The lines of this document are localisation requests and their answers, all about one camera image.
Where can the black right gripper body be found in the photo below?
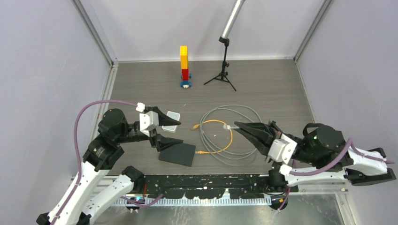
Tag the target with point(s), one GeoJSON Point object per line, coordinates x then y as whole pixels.
{"type": "Point", "coordinates": [278, 134]}

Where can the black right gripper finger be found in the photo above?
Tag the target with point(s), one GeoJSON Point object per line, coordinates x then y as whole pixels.
{"type": "Point", "coordinates": [256, 129]}
{"type": "Point", "coordinates": [261, 139]}

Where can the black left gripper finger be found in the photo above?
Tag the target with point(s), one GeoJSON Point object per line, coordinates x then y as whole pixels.
{"type": "Point", "coordinates": [162, 143]}
{"type": "Point", "coordinates": [162, 118]}

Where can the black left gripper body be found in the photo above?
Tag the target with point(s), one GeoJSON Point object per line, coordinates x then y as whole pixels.
{"type": "Point", "coordinates": [139, 136]}

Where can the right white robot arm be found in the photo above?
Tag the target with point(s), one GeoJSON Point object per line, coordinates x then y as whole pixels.
{"type": "Point", "coordinates": [321, 155]}

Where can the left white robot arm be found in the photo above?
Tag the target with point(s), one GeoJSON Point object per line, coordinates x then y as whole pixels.
{"type": "Point", "coordinates": [77, 206]}

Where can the dark grey foam pad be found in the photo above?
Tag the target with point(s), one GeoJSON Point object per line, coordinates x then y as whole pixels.
{"type": "Point", "coordinates": [180, 154]}

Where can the colourful toy block tower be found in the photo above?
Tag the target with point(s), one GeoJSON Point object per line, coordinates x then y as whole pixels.
{"type": "Point", "coordinates": [185, 74]}

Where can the black tripod with silver pole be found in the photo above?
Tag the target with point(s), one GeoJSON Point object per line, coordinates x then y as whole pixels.
{"type": "Point", "coordinates": [224, 38]}

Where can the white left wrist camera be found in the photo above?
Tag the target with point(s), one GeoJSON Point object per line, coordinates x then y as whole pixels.
{"type": "Point", "coordinates": [145, 116]}

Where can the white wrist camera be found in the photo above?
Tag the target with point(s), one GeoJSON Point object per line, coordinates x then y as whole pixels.
{"type": "Point", "coordinates": [281, 151]}
{"type": "Point", "coordinates": [145, 116]}

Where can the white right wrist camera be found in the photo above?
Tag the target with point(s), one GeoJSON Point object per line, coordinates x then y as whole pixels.
{"type": "Point", "coordinates": [281, 151]}

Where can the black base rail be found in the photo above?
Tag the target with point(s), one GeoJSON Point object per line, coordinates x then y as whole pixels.
{"type": "Point", "coordinates": [208, 190]}

